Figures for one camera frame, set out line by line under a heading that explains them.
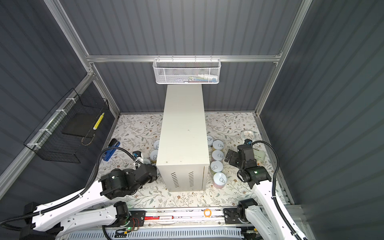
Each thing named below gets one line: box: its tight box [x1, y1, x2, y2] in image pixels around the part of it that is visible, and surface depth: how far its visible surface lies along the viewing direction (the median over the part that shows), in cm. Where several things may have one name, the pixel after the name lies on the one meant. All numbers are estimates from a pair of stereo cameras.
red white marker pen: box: [144, 216, 174, 220], surface depth 75 cm
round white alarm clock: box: [240, 129, 256, 141], surface depth 107 cm
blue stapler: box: [102, 138, 121, 162], surface depth 98 cm
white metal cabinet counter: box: [156, 84, 210, 192], surface depth 72 cm
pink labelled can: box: [213, 172, 227, 189], surface depth 82 cm
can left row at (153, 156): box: [149, 149, 159, 164], surface depth 92 cm
